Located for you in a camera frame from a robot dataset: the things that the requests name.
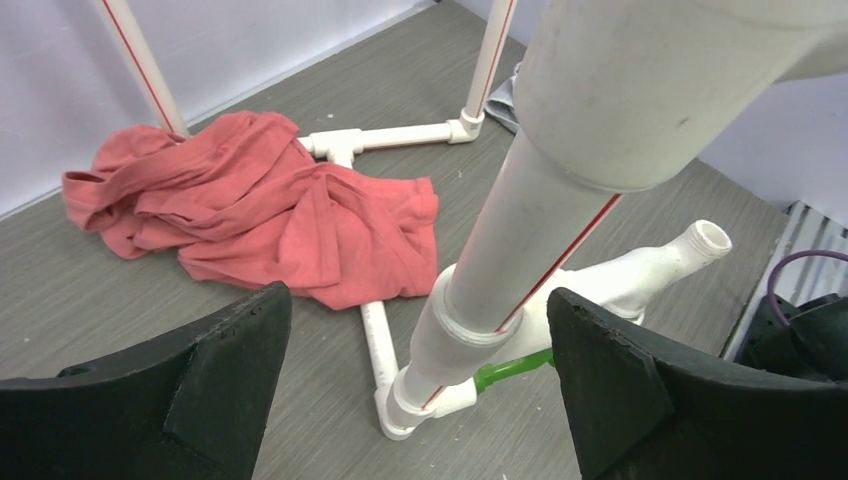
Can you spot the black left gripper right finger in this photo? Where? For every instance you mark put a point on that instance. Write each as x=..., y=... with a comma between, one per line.
x=643, y=406

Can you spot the grey cloth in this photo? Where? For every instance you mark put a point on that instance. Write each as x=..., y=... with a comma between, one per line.
x=499, y=106

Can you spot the red cloth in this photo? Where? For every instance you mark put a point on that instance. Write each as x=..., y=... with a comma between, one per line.
x=243, y=202

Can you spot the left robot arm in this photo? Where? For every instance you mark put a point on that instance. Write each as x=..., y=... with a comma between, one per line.
x=795, y=331

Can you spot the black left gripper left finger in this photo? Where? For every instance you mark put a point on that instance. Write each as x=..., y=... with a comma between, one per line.
x=192, y=403

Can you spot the white PVC pipe frame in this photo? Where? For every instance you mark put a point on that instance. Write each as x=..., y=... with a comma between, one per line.
x=613, y=97

